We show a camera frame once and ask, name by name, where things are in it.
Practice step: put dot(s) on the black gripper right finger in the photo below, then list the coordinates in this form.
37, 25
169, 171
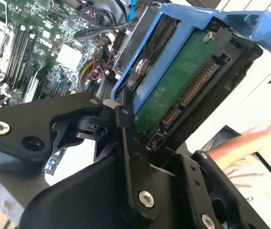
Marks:
221, 190

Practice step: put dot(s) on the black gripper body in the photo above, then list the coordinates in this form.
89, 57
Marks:
83, 198

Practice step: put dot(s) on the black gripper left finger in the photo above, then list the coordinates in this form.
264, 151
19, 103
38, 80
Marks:
11, 133

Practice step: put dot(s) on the hard disk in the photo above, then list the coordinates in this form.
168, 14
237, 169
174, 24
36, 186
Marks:
173, 71

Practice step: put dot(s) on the person's bare hand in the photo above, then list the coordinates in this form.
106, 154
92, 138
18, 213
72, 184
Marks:
257, 138

